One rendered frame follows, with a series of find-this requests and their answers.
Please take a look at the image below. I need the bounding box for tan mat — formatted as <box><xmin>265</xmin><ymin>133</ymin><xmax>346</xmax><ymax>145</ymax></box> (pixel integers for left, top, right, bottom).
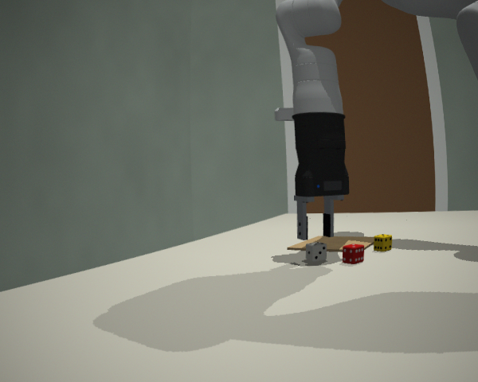
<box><xmin>287</xmin><ymin>236</ymin><xmax>374</xmax><ymax>252</ymax></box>

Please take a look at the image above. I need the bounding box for red die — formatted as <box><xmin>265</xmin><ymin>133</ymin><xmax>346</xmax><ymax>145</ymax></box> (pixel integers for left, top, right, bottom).
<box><xmin>343</xmin><ymin>244</ymin><xmax>364</xmax><ymax>264</ymax></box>

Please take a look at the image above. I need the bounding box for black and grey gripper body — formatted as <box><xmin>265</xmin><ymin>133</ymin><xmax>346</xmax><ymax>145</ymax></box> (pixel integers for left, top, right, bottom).
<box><xmin>275</xmin><ymin>80</ymin><xmax>349</xmax><ymax>197</ymax></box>

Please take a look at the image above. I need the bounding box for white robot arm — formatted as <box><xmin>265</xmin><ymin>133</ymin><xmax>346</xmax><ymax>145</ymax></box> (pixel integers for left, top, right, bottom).
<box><xmin>276</xmin><ymin>0</ymin><xmax>478</xmax><ymax>84</ymax></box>

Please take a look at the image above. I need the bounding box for yellow die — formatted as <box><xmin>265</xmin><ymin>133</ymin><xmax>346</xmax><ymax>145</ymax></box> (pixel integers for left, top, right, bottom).
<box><xmin>374</xmin><ymin>234</ymin><xmax>392</xmax><ymax>251</ymax></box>

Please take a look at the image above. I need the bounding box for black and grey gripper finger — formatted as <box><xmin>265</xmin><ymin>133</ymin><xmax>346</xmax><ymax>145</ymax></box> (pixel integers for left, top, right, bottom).
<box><xmin>323</xmin><ymin>195</ymin><xmax>344</xmax><ymax>237</ymax></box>
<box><xmin>294</xmin><ymin>195</ymin><xmax>315</xmax><ymax>240</ymax></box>

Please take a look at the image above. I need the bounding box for white die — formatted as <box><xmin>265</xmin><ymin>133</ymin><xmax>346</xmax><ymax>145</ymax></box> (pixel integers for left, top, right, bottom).
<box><xmin>306</xmin><ymin>242</ymin><xmax>327</xmax><ymax>262</ymax></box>

